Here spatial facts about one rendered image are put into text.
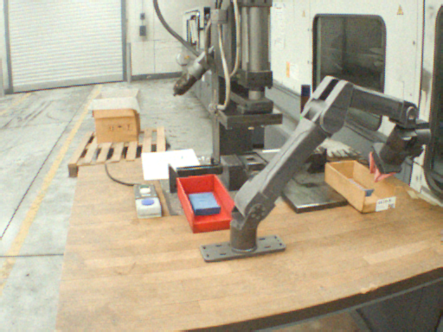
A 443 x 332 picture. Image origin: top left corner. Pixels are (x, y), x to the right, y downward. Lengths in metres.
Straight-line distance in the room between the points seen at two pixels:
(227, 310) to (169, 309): 0.11
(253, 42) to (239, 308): 0.77
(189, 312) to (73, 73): 9.94
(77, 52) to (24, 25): 1.64
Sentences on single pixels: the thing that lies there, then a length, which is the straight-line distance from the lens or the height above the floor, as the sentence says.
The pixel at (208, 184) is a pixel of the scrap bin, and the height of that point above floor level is 0.93.
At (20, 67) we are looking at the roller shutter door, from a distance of 10.90.
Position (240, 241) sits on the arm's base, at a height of 0.94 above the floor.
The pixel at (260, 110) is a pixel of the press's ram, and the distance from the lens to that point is 1.26.
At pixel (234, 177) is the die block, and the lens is 1.31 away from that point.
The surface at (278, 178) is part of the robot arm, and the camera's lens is 0.93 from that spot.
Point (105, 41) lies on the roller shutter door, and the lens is 10.42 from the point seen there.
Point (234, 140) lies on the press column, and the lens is 1.55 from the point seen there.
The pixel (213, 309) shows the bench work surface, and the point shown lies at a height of 0.90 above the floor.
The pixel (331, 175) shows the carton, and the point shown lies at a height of 0.95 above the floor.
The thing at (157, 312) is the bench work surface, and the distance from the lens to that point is 0.82.
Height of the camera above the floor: 1.43
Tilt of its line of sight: 20 degrees down
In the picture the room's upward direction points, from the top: 1 degrees counter-clockwise
